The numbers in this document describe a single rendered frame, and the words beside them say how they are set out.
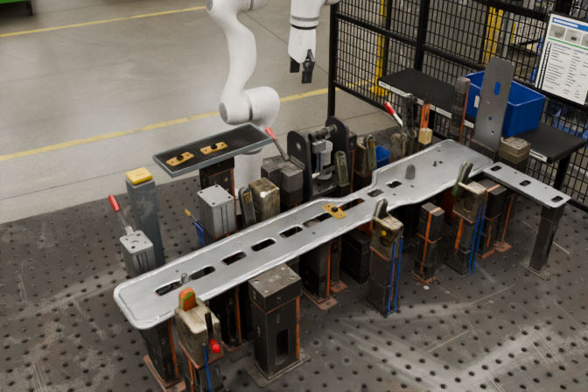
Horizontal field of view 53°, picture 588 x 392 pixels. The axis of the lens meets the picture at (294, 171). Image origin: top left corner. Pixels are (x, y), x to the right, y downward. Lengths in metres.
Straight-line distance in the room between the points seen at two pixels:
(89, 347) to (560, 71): 1.89
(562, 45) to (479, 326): 1.07
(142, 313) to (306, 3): 0.95
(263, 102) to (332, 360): 0.94
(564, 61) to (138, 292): 1.69
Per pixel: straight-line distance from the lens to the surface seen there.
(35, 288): 2.25
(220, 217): 1.78
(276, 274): 1.62
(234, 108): 2.15
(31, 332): 2.09
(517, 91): 2.52
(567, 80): 2.44
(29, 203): 4.04
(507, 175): 2.19
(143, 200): 1.85
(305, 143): 1.91
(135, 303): 1.64
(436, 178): 2.11
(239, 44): 2.13
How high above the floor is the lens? 2.10
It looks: 32 degrees down
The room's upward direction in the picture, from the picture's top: straight up
